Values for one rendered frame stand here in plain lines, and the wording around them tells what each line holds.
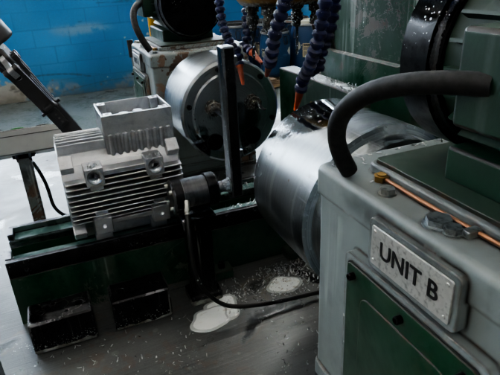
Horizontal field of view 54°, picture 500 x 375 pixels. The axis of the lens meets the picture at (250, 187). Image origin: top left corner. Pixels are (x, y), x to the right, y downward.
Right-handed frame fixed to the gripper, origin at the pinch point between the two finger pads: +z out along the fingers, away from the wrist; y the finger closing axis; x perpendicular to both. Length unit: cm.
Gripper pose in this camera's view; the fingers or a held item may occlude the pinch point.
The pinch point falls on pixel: (65, 123)
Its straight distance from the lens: 95.9
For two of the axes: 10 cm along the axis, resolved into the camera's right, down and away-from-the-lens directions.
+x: -7.7, 6.3, -0.8
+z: 5.0, 6.9, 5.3
